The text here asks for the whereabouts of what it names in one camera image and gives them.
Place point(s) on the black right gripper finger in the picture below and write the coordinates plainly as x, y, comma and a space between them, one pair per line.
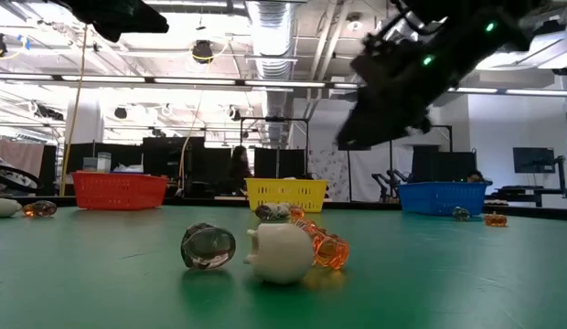
379, 125

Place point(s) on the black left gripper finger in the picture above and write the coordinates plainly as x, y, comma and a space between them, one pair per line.
132, 23

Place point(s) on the smoky clear plastic pumpkin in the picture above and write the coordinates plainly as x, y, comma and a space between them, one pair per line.
461, 214
208, 247
45, 208
264, 212

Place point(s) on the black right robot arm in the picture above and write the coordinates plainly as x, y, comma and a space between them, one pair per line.
475, 41

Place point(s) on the black background robot arm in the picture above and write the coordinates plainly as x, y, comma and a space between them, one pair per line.
384, 180

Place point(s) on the black hanging ceiling speaker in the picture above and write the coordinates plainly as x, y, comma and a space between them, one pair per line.
202, 51

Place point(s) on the long ceiling light bar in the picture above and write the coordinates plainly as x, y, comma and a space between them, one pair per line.
196, 81

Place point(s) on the blue plastic basket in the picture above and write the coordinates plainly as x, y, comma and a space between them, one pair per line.
441, 198

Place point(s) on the yellow plastic basket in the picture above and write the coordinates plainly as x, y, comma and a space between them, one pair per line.
288, 192

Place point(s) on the black partition screen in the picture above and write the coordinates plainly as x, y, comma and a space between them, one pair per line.
164, 160

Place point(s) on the clear plastic container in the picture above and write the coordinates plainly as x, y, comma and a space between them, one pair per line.
103, 161

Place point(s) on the red plastic basket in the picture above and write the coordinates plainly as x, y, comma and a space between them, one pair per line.
119, 192

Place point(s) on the pink curtain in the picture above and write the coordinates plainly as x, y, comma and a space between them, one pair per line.
23, 155

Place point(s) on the green table mat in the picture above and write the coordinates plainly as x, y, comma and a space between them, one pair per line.
128, 297

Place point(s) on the black metal frame rig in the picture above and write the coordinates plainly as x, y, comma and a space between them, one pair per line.
443, 126
274, 119

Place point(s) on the silver ventilation duct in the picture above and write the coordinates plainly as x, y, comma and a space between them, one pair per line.
270, 36

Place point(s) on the black wall monitor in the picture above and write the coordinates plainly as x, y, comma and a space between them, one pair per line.
534, 160

